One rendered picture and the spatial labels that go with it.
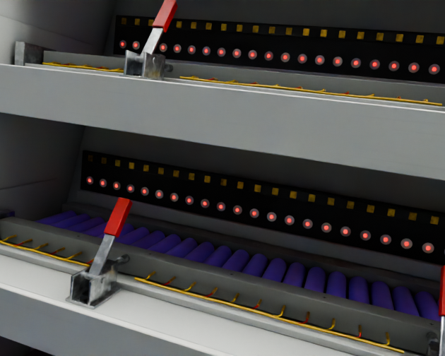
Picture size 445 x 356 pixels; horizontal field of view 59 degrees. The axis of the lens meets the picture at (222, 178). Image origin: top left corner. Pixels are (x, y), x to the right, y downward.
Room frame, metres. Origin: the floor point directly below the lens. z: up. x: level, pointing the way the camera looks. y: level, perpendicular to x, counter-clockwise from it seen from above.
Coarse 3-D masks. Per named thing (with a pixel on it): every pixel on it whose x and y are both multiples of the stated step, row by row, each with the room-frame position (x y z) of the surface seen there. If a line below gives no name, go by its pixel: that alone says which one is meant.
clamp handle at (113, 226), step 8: (120, 200) 0.36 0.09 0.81; (128, 200) 0.36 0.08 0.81; (120, 208) 0.35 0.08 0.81; (128, 208) 0.36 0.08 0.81; (112, 216) 0.35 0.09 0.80; (120, 216) 0.35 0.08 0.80; (112, 224) 0.35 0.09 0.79; (120, 224) 0.35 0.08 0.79; (104, 232) 0.35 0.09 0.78; (112, 232) 0.35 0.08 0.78; (120, 232) 0.35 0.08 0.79; (104, 240) 0.35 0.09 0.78; (112, 240) 0.35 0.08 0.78; (104, 248) 0.34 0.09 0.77; (96, 256) 0.34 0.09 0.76; (104, 256) 0.34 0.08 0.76; (96, 264) 0.34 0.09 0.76; (104, 264) 0.34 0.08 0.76; (88, 272) 0.34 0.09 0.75; (96, 272) 0.34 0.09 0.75; (104, 272) 0.35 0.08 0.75
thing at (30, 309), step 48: (0, 192) 0.45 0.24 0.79; (48, 192) 0.52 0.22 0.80; (288, 240) 0.45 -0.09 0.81; (0, 288) 0.34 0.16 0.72; (48, 288) 0.35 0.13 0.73; (48, 336) 0.34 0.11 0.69; (96, 336) 0.32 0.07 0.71; (144, 336) 0.30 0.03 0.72; (192, 336) 0.30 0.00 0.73; (240, 336) 0.31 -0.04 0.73; (288, 336) 0.32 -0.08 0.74; (336, 336) 0.33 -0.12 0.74
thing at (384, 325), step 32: (0, 224) 0.43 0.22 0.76; (32, 224) 0.43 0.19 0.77; (64, 256) 0.41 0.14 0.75; (160, 256) 0.38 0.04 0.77; (192, 288) 0.37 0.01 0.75; (224, 288) 0.36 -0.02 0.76; (256, 288) 0.35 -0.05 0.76; (288, 288) 0.35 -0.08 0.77; (288, 320) 0.33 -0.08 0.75; (320, 320) 0.34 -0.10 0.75; (352, 320) 0.33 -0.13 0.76; (384, 320) 0.32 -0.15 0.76; (416, 320) 0.32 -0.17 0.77
